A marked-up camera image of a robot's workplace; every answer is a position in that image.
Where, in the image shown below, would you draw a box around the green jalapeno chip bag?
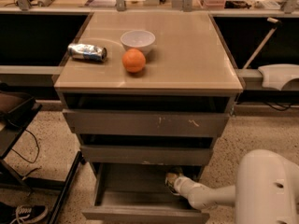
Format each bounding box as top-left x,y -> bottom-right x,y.
164,167 -> 183,196

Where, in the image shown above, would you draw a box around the bottom grey drawer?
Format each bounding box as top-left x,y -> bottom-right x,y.
82,163 -> 209,224

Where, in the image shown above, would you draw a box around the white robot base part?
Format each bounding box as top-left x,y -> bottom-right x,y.
258,63 -> 299,91

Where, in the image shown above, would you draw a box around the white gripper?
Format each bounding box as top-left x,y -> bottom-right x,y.
174,176 -> 203,200

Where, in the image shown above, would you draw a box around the white bowl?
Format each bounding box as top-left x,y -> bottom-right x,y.
121,30 -> 156,55

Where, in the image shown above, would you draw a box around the crushed silver soda can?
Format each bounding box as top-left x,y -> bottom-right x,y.
67,43 -> 107,63

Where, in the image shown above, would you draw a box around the black metal cart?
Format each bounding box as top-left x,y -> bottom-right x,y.
0,91 -> 84,224

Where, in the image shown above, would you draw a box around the black sneaker white laces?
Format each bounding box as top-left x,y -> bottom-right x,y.
9,205 -> 49,224

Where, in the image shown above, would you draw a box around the grey drawer cabinet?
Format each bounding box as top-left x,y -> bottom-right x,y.
53,10 -> 244,224

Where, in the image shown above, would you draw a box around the black cable on floor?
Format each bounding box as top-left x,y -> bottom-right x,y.
11,128 -> 41,165

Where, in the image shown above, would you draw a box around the top grey drawer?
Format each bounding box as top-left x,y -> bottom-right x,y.
64,95 -> 231,137

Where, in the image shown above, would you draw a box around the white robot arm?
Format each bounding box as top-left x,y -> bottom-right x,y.
173,149 -> 299,224

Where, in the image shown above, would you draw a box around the orange fruit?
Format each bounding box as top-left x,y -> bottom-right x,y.
122,49 -> 146,73

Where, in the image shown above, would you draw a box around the grey drawer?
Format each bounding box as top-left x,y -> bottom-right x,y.
64,95 -> 231,137
82,163 -> 209,224
80,134 -> 214,165

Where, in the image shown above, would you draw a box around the white stick tool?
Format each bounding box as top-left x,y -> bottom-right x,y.
243,17 -> 281,69

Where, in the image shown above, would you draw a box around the middle grey drawer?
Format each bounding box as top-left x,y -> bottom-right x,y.
80,134 -> 214,165

